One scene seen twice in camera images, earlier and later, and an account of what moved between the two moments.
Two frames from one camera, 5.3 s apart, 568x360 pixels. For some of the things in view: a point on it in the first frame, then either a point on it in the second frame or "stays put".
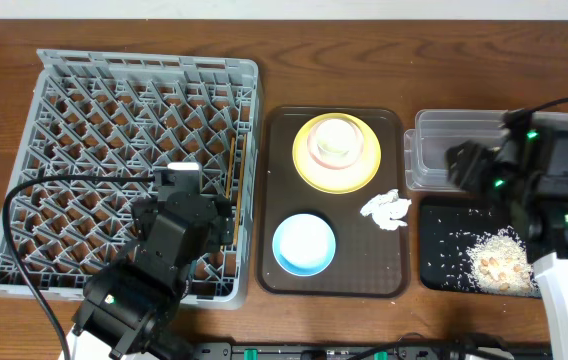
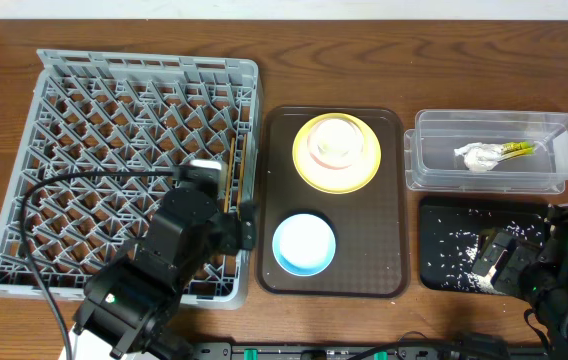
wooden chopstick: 230,166 stays put
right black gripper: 470,163 to 518,256
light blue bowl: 304,244 stays put
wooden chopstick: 240,189 stays put
